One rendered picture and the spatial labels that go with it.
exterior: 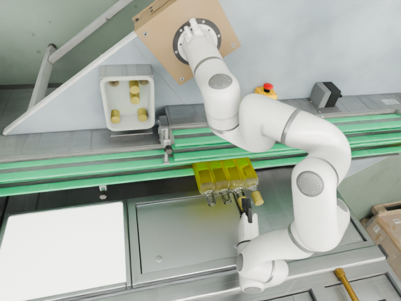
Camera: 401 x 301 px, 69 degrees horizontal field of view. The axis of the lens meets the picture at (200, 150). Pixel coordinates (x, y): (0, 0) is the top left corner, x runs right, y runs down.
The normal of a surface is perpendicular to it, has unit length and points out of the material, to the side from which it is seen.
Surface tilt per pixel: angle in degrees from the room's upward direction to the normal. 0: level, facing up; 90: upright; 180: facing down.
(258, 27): 0
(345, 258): 90
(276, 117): 67
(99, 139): 90
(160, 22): 5
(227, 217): 90
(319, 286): 90
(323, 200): 44
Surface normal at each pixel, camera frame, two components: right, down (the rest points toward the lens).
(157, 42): 0.25, 0.74
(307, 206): -0.70, 0.27
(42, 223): 0.10, -0.71
